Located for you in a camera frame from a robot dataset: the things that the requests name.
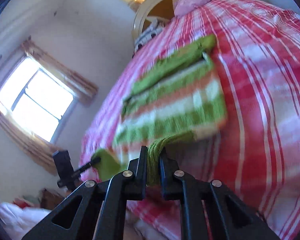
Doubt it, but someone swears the green orange striped knit sweater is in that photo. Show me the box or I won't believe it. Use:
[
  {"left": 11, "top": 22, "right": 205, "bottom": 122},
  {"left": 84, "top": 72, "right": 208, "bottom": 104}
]
[{"left": 92, "top": 34, "right": 228, "bottom": 185}]

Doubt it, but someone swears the red white plaid bedspread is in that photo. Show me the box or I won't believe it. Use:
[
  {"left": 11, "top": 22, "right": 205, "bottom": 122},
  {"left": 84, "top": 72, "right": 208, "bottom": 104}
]
[{"left": 79, "top": 0, "right": 300, "bottom": 239}]

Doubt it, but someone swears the side window curtain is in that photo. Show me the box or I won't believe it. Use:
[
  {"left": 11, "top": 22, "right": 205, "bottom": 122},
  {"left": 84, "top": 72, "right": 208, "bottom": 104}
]
[{"left": 0, "top": 38, "right": 98, "bottom": 175}]

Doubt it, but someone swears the grey car print pillow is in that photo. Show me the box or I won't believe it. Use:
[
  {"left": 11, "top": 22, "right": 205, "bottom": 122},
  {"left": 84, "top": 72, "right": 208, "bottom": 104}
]
[{"left": 134, "top": 18, "right": 166, "bottom": 53}]

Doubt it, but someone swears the pink floral pillow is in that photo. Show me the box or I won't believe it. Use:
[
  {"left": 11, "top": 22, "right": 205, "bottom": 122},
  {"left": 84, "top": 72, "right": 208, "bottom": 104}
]
[{"left": 172, "top": 0, "right": 212, "bottom": 17}]

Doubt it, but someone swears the cream wooden headboard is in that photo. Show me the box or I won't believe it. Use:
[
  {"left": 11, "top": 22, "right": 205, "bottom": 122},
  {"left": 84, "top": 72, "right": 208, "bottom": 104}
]
[{"left": 132, "top": 0, "right": 174, "bottom": 42}]

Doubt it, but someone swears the side window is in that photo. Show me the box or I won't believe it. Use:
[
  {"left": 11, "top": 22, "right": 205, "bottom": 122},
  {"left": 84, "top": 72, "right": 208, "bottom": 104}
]
[{"left": 0, "top": 56, "right": 75, "bottom": 143}]

